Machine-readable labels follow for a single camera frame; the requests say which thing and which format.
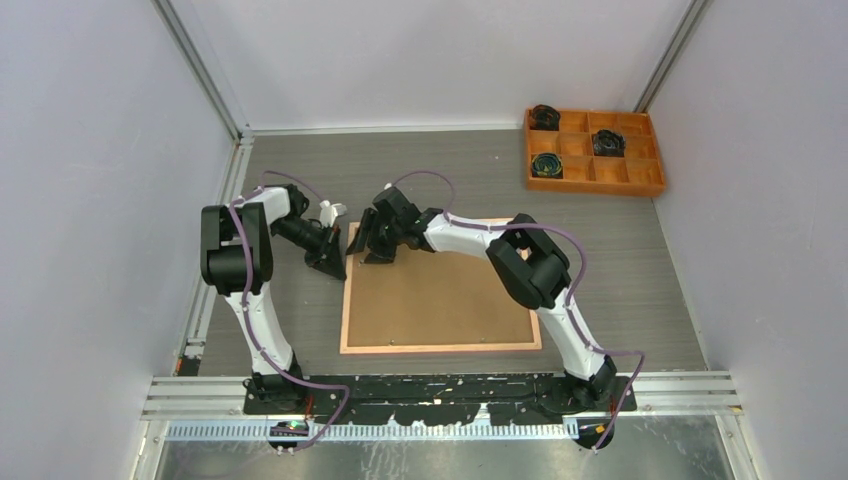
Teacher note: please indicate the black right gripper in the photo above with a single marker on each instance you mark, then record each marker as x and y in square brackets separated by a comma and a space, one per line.
[371, 220]

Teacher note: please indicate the blue green tape roll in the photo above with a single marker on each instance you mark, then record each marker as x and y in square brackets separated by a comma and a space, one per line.
[546, 165]

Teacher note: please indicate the black tape roll top-left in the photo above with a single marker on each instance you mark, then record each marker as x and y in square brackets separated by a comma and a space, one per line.
[544, 118]

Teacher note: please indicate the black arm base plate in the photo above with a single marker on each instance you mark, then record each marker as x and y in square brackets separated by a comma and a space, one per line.
[443, 400]

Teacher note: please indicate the aluminium front rail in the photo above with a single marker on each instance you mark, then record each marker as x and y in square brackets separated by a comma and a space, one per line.
[201, 408]

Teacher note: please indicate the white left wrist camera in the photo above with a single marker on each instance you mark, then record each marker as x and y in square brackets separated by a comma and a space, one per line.
[330, 212]

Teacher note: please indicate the black tape roll middle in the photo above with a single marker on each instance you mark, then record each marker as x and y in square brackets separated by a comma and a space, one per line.
[608, 143]

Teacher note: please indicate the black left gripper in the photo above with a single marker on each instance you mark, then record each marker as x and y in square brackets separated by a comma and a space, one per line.
[327, 260]

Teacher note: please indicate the orange compartment tray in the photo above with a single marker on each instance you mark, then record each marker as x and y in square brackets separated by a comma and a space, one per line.
[589, 151]

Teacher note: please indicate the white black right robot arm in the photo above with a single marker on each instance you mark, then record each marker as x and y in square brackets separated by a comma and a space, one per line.
[532, 268]

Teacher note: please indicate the aluminium left rail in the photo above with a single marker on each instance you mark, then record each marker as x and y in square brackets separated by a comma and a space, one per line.
[194, 338]

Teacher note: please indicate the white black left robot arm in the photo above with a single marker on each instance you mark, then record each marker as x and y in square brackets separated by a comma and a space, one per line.
[237, 261]

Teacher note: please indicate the aluminium rail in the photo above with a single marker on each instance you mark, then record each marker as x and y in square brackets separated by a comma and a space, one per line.
[194, 338]
[201, 408]

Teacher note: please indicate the pink wooden picture frame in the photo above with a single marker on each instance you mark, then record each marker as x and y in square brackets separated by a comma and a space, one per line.
[437, 349]

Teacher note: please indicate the brown backing board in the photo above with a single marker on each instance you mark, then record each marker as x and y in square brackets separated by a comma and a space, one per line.
[437, 298]

